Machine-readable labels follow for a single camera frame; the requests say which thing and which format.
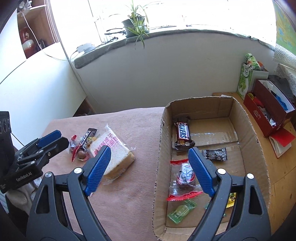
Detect small black snack packet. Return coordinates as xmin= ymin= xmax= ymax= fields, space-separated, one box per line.
xmin=202 ymin=148 xmax=227 ymax=162

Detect Snickers chocolate bar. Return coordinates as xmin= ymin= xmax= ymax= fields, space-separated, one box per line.
xmin=174 ymin=116 xmax=195 ymax=152

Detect packaged toast bread slices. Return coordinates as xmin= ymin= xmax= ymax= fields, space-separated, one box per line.
xmin=87 ymin=124 xmax=135 ymax=184

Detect red clear date packet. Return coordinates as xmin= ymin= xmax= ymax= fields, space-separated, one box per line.
xmin=69 ymin=135 xmax=80 ymax=162

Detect yellow quail egg packet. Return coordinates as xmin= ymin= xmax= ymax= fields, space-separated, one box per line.
xmin=86 ymin=136 xmax=97 ymax=149

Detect yellow candy packet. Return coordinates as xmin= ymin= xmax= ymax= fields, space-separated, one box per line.
xmin=226 ymin=193 xmax=236 ymax=208

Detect white knit glove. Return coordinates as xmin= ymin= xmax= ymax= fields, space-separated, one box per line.
xmin=6 ymin=177 xmax=42 ymax=213

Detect red clear snack packet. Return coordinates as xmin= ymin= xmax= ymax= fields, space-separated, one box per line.
xmin=166 ymin=159 xmax=203 ymax=201

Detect brown egg in packet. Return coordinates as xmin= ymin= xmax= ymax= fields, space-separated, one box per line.
xmin=77 ymin=150 xmax=89 ymax=161

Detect Japanese Snickers bar wrapper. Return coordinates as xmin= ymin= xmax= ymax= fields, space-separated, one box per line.
xmin=79 ymin=128 xmax=97 ymax=151

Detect green candy packet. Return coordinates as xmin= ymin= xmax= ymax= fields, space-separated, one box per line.
xmin=167 ymin=199 xmax=197 ymax=225

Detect white cabinet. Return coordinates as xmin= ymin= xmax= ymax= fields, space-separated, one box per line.
xmin=1 ymin=12 xmax=86 ymax=149

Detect cardboard box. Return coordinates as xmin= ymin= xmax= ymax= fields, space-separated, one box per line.
xmin=152 ymin=96 xmax=271 ymax=240

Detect red notebook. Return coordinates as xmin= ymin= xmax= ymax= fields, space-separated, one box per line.
xmin=268 ymin=128 xmax=295 ymax=158

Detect pink table cloth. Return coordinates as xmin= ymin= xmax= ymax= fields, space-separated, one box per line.
xmin=45 ymin=107 xmax=164 ymax=240

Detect red storage box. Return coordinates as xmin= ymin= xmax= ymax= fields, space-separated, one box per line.
xmin=243 ymin=80 xmax=295 ymax=137

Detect red white jar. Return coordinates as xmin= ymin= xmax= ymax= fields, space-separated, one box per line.
xmin=19 ymin=27 xmax=37 ymax=58

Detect white power strip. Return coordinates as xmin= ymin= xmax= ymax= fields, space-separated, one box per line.
xmin=76 ymin=43 xmax=95 ymax=53

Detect green tissue box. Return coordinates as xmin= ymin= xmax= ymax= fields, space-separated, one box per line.
xmin=236 ymin=62 xmax=270 ymax=100

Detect green snack bag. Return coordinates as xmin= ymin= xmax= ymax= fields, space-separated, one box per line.
xmin=245 ymin=53 xmax=264 ymax=71

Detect potted spider plant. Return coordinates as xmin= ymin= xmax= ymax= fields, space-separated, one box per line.
xmin=122 ymin=1 xmax=149 ymax=48

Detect white cable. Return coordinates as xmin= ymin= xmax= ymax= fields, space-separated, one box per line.
xmin=19 ymin=10 xmax=78 ymax=62

